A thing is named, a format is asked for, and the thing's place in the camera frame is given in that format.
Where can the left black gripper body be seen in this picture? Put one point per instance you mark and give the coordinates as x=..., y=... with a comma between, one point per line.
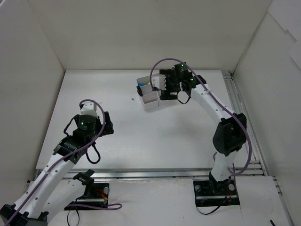
x=108, y=123

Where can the black handled scissors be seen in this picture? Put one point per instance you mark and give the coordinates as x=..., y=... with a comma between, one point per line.
x=139, y=91

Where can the grey white eraser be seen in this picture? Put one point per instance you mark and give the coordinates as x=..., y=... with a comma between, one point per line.
x=150, y=100

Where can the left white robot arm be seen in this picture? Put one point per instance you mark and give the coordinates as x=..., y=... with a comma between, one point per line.
x=40, y=203

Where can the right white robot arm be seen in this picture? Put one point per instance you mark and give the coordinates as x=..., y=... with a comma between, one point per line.
x=229, y=135

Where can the white left compartment organizer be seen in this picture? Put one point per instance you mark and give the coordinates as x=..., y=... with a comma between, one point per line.
x=147, y=94

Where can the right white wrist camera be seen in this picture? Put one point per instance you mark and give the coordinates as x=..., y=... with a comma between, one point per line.
x=159, y=82

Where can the aluminium right rail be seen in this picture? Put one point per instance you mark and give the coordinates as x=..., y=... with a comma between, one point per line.
x=253, y=153

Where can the aluminium rail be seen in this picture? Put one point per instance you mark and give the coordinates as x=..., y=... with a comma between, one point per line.
x=253, y=153
x=149, y=173

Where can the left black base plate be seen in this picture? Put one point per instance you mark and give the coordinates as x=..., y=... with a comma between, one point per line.
x=98, y=197

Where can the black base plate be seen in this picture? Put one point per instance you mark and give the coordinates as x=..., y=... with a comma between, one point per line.
x=98, y=197
x=205, y=197

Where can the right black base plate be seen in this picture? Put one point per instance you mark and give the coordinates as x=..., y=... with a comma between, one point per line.
x=205, y=197

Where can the aluminium front rail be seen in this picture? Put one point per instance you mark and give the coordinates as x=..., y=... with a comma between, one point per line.
x=149, y=173

